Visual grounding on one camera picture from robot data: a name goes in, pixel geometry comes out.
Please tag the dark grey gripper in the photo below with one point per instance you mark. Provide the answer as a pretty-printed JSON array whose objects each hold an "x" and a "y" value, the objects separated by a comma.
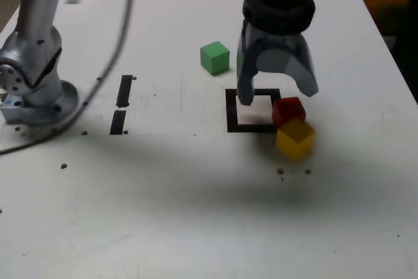
[{"x": 277, "y": 41}]

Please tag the red cube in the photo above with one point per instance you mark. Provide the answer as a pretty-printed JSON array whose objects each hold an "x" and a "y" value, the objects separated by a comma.
[{"x": 287, "y": 109}]

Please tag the green cube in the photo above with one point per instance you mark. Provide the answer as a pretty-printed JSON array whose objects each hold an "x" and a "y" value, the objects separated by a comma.
[{"x": 214, "y": 58}]

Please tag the yellow cube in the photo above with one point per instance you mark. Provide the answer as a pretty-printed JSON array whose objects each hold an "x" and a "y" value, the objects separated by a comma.
[{"x": 294, "y": 140}]

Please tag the black tape square outline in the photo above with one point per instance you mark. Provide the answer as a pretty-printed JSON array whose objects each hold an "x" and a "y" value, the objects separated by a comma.
[{"x": 230, "y": 112}]

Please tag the black tape strip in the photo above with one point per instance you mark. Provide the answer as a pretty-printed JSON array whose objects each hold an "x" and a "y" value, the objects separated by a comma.
[{"x": 124, "y": 92}]

